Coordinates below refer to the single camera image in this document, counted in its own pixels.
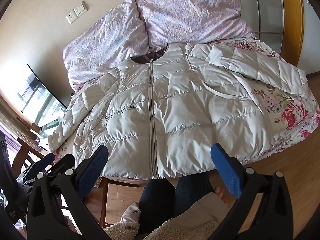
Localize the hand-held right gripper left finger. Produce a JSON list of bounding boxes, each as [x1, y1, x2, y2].
[[25, 144, 110, 240]]

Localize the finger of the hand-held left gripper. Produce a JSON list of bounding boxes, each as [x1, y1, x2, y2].
[[49, 154, 76, 178], [24, 153, 56, 180]]

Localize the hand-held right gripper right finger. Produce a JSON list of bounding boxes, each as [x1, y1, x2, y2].
[[211, 143, 294, 240]]

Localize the white down jacket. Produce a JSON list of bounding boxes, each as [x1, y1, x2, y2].
[[47, 42, 308, 180]]

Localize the wooden chair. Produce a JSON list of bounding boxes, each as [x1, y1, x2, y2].
[[11, 139, 34, 172]]

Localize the glass television stand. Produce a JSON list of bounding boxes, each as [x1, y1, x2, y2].
[[30, 120, 64, 142]]

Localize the person's cream fleece jacket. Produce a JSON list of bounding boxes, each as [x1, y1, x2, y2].
[[104, 192, 242, 240]]

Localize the flat screen television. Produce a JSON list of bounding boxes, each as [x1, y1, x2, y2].
[[21, 64, 73, 130]]

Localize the person's legs in jeans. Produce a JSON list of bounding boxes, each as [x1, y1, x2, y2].
[[137, 172, 216, 222]]

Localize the floral bed sheet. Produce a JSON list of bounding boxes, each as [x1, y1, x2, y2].
[[50, 36, 320, 188]]

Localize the lilac pillow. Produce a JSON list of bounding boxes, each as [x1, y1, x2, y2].
[[136, 0, 255, 50], [62, 0, 150, 92]]

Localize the frosted glass door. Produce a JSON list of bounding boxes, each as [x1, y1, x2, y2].
[[235, 0, 285, 60]]

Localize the wooden bed frame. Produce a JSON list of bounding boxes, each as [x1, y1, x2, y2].
[[94, 176, 139, 229]]

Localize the white wall socket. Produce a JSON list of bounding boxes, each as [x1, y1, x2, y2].
[[65, 9, 77, 24]]

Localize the white wall switch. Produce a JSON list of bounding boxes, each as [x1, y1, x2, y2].
[[74, 1, 88, 17]]

